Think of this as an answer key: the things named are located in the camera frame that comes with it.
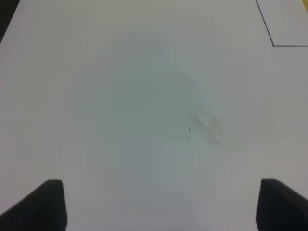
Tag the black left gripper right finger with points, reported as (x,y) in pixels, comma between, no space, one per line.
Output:
(280,208)

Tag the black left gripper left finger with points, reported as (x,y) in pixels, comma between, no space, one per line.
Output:
(44,209)

